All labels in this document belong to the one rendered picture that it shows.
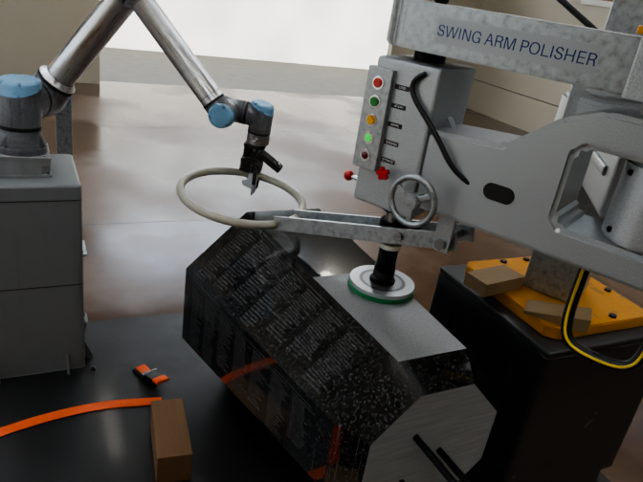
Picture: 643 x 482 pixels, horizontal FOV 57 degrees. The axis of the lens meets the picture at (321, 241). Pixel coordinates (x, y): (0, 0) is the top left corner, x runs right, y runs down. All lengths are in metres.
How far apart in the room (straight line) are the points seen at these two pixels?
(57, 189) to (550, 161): 1.72
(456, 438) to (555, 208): 0.71
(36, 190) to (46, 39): 6.12
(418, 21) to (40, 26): 7.11
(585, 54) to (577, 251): 0.45
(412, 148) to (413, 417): 0.72
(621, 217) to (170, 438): 1.62
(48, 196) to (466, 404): 1.64
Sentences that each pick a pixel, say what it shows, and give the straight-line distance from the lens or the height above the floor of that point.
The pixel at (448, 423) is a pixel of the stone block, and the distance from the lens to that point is 1.75.
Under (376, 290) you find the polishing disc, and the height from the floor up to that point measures 0.83.
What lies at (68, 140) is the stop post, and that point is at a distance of 3.57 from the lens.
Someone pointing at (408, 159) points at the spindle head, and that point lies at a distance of 1.66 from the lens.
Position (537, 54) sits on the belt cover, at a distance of 1.50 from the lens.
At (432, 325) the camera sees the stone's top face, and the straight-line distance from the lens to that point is 1.80.
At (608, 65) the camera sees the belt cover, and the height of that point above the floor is 1.61.
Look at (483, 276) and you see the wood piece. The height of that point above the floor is 0.83.
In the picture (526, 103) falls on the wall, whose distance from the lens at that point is 9.85.
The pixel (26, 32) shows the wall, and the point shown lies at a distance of 8.43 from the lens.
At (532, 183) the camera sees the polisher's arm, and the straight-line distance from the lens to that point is 1.54.
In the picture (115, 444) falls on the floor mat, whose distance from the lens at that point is 2.44.
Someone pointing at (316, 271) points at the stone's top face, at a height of 0.80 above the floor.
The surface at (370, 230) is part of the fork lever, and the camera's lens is 1.83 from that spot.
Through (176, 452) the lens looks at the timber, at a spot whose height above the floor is 0.13.
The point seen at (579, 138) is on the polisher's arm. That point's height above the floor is 1.44.
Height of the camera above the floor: 1.69
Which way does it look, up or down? 24 degrees down
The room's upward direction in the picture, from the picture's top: 9 degrees clockwise
